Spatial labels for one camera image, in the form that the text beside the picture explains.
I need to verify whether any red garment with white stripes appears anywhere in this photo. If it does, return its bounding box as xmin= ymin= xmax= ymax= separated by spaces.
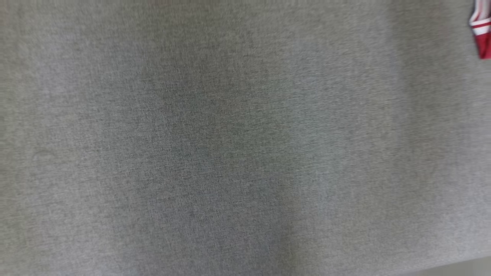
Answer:
xmin=469 ymin=0 xmax=491 ymax=60

